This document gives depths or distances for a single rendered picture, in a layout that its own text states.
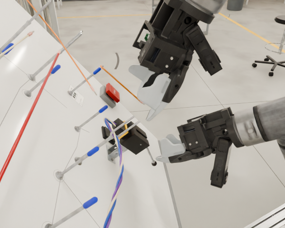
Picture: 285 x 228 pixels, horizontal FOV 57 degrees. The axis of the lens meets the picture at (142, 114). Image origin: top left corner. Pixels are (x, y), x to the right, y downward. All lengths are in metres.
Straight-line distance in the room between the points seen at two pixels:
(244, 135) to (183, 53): 0.21
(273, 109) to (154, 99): 0.22
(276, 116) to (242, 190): 1.57
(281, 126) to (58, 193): 0.40
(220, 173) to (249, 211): 1.39
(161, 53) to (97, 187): 0.27
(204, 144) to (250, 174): 1.66
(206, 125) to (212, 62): 0.15
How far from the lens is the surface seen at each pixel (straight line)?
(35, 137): 0.47
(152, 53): 0.44
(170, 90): 0.46
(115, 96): 0.77
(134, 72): 0.53
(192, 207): 1.90
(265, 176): 2.25
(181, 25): 0.44
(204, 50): 0.47
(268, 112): 0.54
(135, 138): 0.56
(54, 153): 0.48
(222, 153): 0.58
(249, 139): 0.56
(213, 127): 0.59
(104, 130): 0.65
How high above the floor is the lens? 1.49
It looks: 33 degrees down
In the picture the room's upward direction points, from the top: straight up
